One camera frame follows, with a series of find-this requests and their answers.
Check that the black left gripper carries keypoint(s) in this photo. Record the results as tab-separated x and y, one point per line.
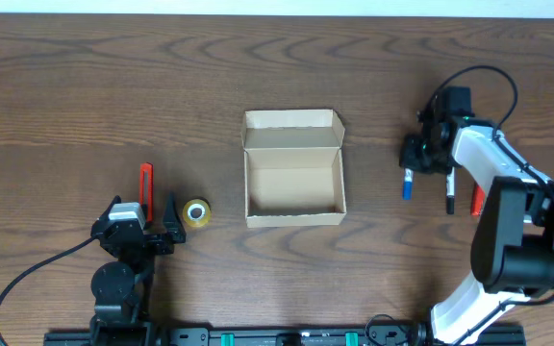
148	241

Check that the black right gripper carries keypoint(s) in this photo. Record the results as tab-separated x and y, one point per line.
427	163

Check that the black whiteboard marker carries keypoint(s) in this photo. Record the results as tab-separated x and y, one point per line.
450	191

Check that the blue whiteboard marker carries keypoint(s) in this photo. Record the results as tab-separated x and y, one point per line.
407	184

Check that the red utility knife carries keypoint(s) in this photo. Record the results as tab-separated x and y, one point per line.
145	191

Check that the yellow tape roll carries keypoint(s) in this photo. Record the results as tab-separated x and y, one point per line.
197	213

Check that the red and black stapler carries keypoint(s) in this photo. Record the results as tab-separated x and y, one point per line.
477	201

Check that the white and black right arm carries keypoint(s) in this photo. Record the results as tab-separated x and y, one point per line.
512	252

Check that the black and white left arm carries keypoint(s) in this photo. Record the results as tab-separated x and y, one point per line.
122	288

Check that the open cardboard box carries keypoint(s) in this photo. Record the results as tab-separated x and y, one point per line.
293	168

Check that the black mounting rail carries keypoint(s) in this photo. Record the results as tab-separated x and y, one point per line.
375	335

